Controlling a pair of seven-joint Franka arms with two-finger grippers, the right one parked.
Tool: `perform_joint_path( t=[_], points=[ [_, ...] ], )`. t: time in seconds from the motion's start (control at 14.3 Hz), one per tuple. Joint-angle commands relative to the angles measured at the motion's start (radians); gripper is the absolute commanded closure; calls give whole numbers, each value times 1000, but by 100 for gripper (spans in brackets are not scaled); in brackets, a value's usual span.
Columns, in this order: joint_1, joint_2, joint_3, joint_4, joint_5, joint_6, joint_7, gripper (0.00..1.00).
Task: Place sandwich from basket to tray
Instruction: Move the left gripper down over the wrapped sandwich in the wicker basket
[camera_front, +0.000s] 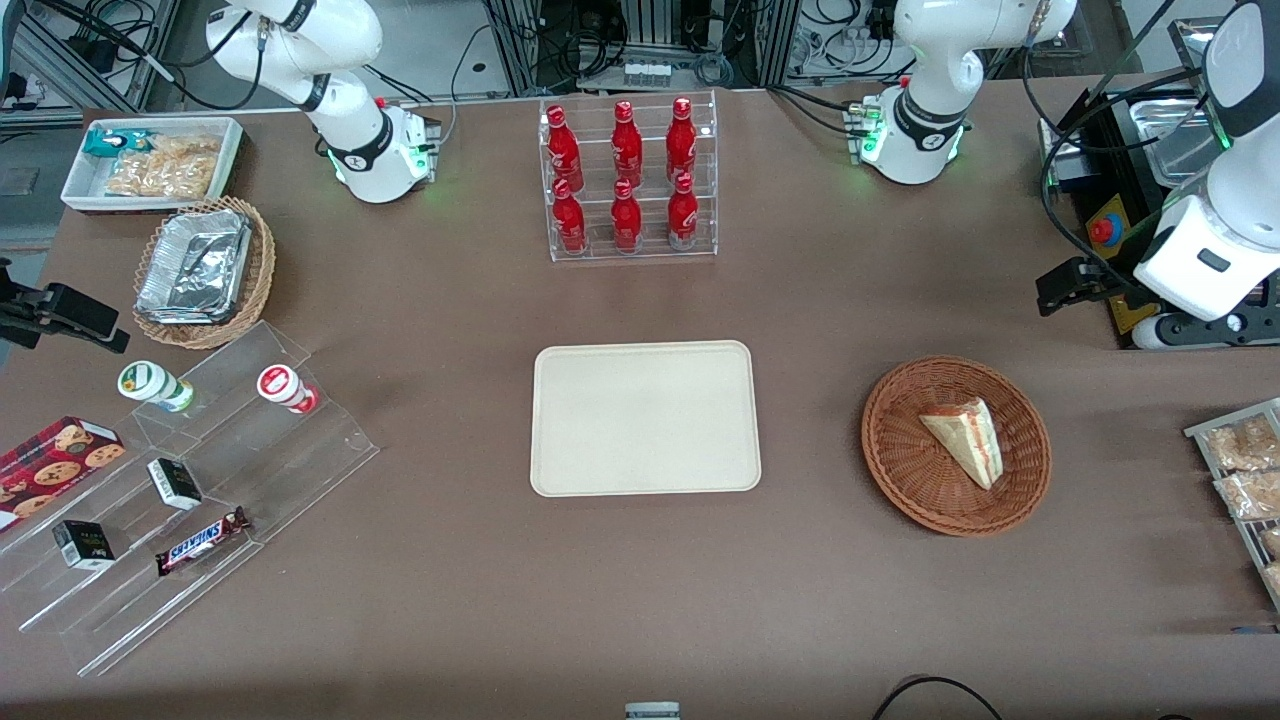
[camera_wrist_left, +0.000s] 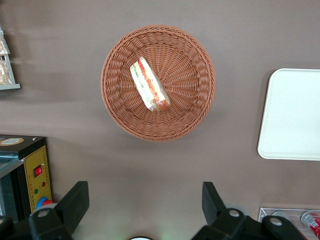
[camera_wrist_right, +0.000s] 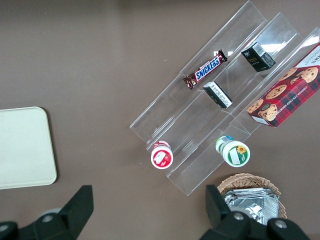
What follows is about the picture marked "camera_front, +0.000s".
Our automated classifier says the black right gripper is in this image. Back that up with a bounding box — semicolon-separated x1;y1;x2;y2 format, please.
0;260;131;354

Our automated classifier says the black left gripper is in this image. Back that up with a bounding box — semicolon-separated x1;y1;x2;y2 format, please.
1036;258;1153;317

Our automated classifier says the triangular sandwich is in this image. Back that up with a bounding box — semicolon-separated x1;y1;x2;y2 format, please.
918;398;1004;491

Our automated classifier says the silver foil tray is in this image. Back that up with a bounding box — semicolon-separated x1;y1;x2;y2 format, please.
135;208;253;326

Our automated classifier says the oval tan wicker basket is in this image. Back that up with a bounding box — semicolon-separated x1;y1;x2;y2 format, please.
132;196;276;351

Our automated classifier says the tray with snack bags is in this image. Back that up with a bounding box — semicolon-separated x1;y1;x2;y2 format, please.
1185;398;1280;611

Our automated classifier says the round brown wicker basket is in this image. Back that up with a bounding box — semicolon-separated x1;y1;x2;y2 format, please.
861;356;1053;538

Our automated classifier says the beige plastic tray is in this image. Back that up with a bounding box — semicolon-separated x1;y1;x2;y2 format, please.
530;340;763;498

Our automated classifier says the green lid drink cup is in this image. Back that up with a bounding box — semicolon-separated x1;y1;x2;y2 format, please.
117;360;196;414

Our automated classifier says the black hot food display case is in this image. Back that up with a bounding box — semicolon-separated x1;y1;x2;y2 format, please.
1038;15;1280;351

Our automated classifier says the white rectangular bin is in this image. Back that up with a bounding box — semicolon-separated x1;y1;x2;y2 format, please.
60;117;246;216

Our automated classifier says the red cookie box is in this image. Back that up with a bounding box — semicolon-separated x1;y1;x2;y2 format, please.
0;416;126;531

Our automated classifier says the clear bag of chips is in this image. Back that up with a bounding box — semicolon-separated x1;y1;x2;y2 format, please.
105;135;222;199

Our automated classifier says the small black box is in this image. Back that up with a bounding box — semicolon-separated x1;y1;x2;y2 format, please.
52;520;116;571
147;458;203;511

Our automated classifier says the teal snack packet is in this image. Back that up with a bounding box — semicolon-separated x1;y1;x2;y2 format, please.
83;128;153;161

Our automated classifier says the steel food pan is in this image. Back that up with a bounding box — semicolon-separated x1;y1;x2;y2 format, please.
1130;98;1219;189

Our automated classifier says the red lid drink cup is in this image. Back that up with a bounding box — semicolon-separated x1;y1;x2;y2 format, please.
256;364;319;416

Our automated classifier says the clear acrylic stepped stand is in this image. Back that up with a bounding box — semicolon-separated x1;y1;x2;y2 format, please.
0;320;381;679

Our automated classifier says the brown Snickers bar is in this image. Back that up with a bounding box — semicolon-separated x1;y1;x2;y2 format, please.
155;507;251;577

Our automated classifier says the red cola bottle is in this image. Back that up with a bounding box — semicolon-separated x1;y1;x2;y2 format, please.
667;97;697;183
612;100;643;187
611;178;642;251
552;180;587;253
546;105;584;191
667;172;699;249

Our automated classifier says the clear acrylic bottle rack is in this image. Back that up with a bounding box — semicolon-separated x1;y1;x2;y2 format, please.
538;90;719;263

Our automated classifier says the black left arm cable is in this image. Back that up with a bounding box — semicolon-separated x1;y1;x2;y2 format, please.
1022;0;1211;296

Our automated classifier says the black floor cable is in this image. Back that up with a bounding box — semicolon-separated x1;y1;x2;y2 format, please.
870;677;1006;720

